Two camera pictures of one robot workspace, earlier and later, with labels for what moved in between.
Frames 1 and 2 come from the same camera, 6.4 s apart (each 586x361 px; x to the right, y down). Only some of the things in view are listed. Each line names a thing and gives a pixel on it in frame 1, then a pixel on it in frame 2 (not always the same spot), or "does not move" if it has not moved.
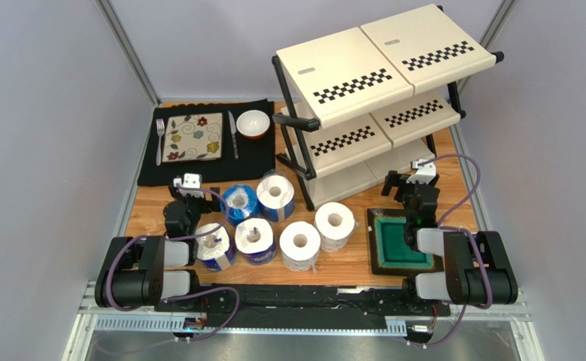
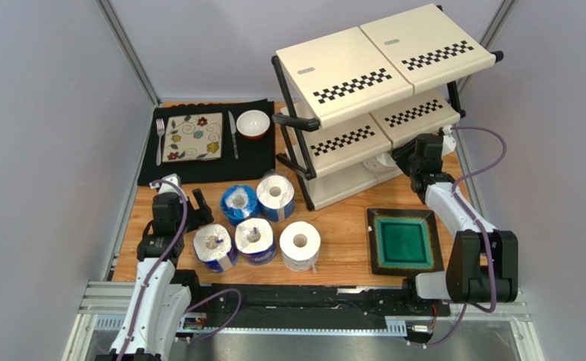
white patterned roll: (334, 223) -> (383, 164)
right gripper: (408, 189) -> (410, 156)
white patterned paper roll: (299, 245) does not move
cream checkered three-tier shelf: (359, 106) does not move
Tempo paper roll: (254, 241) does not move
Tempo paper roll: (214, 250) does not move
